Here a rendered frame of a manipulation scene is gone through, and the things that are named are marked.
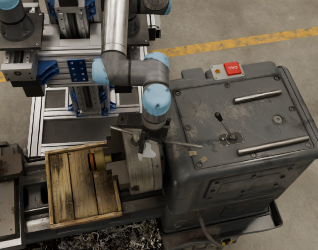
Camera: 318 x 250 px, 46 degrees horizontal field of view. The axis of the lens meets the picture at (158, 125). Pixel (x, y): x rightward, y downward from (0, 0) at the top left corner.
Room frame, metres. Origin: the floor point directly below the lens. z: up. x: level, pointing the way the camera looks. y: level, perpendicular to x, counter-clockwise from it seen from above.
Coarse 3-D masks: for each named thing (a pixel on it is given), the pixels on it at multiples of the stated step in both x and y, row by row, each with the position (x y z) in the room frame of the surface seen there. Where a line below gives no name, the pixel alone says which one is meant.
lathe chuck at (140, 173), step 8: (128, 128) 0.70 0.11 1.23; (128, 136) 0.66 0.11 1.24; (128, 144) 0.63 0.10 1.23; (128, 152) 0.60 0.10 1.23; (136, 152) 0.60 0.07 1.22; (128, 160) 0.57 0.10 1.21; (136, 160) 0.58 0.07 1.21; (144, 160) 0.58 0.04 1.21; (128, 168) 0.55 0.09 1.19; (136, 168) 0.56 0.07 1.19; (144, 168) 0.56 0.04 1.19; (152, 168) 0.57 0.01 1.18; (128, 176) 0.55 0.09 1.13; (136, 176) 0.53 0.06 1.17; (144, 176) 0.54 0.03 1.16; (152, 176) 0.55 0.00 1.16; (136, 184) 0.52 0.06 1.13; (144, 184) 0.52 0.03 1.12; (152, 184) 0.53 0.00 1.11; (136, 192) 0.51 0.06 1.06
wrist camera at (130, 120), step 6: (120, 114) 0.63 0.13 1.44; (126, 114) 0.63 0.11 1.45; (132, 114) 0.62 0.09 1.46; (138, 114) 0.62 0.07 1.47; (120, 120) 0.61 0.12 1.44; (126, 120) 0.60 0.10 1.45; (132, 120) 0.60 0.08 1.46; (138, 120) 0.60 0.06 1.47; (120, 126) 0.59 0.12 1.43; (126, 126) 0.59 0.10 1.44; (132, 126) 0.58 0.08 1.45; (138, 126) 0.58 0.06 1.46
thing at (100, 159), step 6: (102, 150) 0.65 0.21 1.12; (90, 156) 0.62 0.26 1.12; (96, 156) 0.62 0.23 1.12; (102, 156) 0.62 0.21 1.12; (108, 156) 0.63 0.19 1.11; (90, 162) 0.60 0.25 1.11; (96, 162) 0.60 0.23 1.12; (102, 162) 0.60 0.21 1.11; (108, 162) 0.61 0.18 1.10; (90, 168) 0.58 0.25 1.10; (96, 168) 0.58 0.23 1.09; (102, 168) 0.59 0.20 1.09
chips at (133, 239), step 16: (128, 224) 0.52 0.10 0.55; (144, 224) 0.53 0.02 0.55; (48, 240) 0.41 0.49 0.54; (64, 240) 0.41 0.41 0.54; (80, 240) 0.41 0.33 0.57; (96, 240) 0.43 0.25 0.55; (112, 240) 0.43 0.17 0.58; (128, 240) 0.43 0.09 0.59; (144, 240) 0.45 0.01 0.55; (160, 240) 0.46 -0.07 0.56
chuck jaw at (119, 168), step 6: (114, 162) 0.61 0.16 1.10; (120, 162) 0.61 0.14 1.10; (108, 168) 0.58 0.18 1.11; (114, 168) 0.58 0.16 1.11; (120, 168) 0.59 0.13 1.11; (126, 168) 0.59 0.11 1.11; (108, 174) 0.57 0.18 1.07; (114, 174) 0.56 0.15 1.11; (120, 174) 0.56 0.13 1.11; (126, 174) 0.56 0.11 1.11; (114, 180) 0.55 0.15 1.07; (120, 180) 0.53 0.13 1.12; (126, 180) 0.54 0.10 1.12; (120, 186) 0.51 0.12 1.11; (126, 186) 0.52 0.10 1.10
